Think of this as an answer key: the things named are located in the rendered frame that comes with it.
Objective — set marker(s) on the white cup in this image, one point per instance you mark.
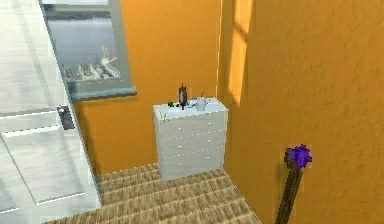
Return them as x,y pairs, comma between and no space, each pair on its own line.
201,103

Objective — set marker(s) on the dark brown bottle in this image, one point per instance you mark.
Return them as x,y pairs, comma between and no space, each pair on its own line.
182,95

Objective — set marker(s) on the small dark green object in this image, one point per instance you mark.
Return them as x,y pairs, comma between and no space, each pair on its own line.
171,104

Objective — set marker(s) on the white chest of drawers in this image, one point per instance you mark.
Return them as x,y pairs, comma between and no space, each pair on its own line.
192,143

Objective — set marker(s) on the grey framed harbour picture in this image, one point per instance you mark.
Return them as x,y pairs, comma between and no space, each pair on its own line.
87,50

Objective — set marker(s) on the brown pole with purple top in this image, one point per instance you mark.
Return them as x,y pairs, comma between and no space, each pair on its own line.
293,183

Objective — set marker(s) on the white room door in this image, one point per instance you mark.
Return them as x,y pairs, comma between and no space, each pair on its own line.
33,133

